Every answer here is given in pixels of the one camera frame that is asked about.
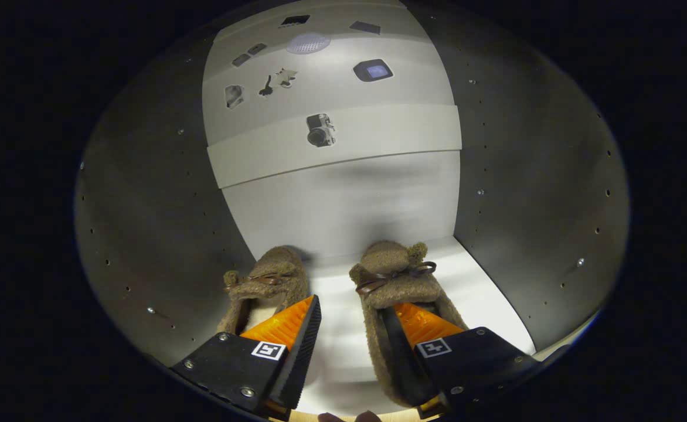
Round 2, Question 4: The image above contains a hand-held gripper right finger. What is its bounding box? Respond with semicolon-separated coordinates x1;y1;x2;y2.
379;302;540;418

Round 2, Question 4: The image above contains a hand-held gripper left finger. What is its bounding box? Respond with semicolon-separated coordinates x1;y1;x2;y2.
171;294;322;420

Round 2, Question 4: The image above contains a brown fuzzy shoe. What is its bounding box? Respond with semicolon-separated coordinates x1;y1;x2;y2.
216;246;310;336
349;240;470;409

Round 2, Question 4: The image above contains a dark grey shoe cabinet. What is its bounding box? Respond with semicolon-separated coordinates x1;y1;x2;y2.
74;0;631;414

